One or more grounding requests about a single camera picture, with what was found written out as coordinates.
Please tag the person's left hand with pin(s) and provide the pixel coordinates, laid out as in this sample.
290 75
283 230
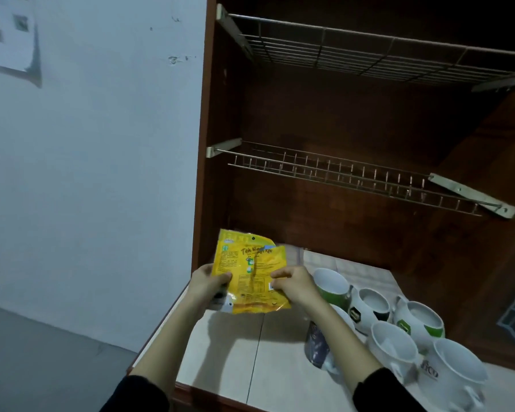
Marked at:
201 287

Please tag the person's right hand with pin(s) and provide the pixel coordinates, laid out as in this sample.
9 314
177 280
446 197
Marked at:
302 289

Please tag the person's left thumb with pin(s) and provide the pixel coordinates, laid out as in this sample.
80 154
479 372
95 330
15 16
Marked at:
223 278

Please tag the person's right thumb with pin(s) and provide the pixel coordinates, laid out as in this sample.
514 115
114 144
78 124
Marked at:
283 274

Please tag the white and black sachet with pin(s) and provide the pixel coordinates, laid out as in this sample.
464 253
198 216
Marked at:
224 304

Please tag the yellow drink mix packet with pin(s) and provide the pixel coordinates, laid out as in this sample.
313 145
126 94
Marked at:
251 274

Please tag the person's right forearm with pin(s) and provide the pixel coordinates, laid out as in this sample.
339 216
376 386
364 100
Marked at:
347 351

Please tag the person's left forearm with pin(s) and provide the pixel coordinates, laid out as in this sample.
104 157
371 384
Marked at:
163 356

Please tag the green mug with white inside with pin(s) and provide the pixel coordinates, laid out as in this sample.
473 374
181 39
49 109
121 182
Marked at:
330 285

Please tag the plain white mug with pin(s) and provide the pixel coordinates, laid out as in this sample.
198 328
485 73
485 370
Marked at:
345 317

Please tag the dark blue foil packet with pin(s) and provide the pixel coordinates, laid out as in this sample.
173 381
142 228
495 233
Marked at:
318 349

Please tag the black and white patterned mug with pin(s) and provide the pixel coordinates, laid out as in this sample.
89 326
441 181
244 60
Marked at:
369 308

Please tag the brown wooden cabinet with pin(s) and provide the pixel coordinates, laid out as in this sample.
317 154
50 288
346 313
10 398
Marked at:
369 235

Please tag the metal dish drying rack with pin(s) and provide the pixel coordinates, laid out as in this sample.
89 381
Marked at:
360 175

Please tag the white mug with small label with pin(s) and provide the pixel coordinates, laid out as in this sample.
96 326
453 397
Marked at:
390 348

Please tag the white mug with green band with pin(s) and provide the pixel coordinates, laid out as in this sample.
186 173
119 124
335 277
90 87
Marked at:
418 322

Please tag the white mug with brown print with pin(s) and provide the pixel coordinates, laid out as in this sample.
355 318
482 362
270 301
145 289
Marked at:
452 375

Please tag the white paper sheet with squares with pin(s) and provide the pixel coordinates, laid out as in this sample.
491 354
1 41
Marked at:
8 34

